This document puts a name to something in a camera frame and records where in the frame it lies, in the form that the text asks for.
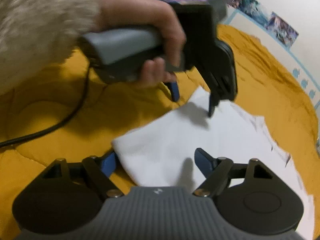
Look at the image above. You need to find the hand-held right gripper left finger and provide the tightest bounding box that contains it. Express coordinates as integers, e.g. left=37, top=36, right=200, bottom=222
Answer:
left=41, top=151, right=124, bottom=198

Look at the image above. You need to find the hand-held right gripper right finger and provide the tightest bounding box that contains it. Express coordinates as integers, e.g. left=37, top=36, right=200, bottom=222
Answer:
left=192, top=147, right=274, bottom=197

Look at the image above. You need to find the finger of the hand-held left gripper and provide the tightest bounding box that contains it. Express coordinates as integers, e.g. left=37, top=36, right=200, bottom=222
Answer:
left=207, top=92, right=221, bottom=118
left=165, top=79, right=181, bottom=103

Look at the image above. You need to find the white t-shirt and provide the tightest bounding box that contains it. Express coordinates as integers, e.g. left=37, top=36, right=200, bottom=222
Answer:
left=111, top=86, right=317, bottom=240

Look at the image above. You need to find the person's left forearm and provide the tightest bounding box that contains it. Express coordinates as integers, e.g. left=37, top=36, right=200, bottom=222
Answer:
left=0, top=0, right=113, bottom=94

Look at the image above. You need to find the person's left hand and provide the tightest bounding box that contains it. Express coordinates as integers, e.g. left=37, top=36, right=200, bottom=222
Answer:
left=100, top=0, right=187, bottom=88

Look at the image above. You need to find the yellow blanket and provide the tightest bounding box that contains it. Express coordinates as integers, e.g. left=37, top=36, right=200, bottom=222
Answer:
left=0, top=24, right=320, bottom=240

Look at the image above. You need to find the black cable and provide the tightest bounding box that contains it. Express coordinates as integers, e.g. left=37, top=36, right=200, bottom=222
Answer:
left=0, top=62, right=92, bottom=148

